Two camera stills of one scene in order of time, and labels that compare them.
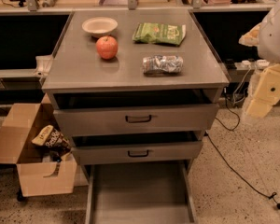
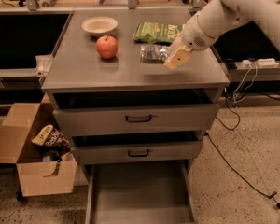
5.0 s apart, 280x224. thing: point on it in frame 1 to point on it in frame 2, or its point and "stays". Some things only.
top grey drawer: [130, 119] stays
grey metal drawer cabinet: [135, 91] stays
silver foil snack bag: [162, 64] to [154, 53]
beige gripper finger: [273, 85] to [192, 36]
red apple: [107, 47] stays
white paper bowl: [100, 26] stays
